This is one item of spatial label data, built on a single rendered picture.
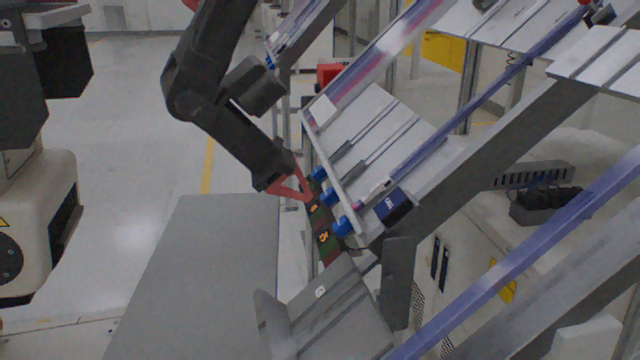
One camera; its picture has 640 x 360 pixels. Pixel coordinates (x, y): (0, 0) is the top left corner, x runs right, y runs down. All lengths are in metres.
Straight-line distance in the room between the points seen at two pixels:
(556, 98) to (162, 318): 0.66
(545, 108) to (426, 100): 1.58
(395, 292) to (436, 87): 1.67
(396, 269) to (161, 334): 0.36
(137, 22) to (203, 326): 8.98
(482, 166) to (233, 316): 0.44
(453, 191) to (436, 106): 1.63
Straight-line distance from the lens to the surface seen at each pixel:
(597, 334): 0.45
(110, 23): 9.63
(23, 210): 0.72
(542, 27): 0.82
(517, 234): 0.94
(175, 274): 0.83
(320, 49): 5.36
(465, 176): 0.65
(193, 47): 0.56
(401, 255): 0.62
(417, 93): 2.20
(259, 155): 0.62
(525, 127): 0.67
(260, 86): 0.60
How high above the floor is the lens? 1.08
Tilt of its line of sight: 26 degrees down
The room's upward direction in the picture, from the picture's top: straight up
